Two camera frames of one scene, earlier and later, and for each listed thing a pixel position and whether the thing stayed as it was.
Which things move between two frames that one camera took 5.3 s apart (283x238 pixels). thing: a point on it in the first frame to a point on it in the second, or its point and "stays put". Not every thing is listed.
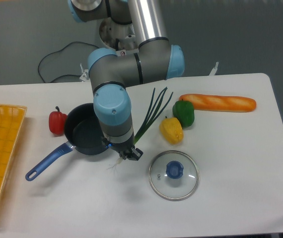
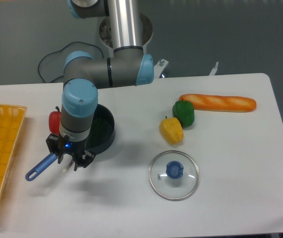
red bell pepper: [57, 121] stays put
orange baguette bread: [217, 102] stays put
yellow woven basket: [2, 127] stays put
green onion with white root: [151, 117] to [102, 133]
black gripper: [124, 148] to [56, 145]
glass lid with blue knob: [174, 175] stays put
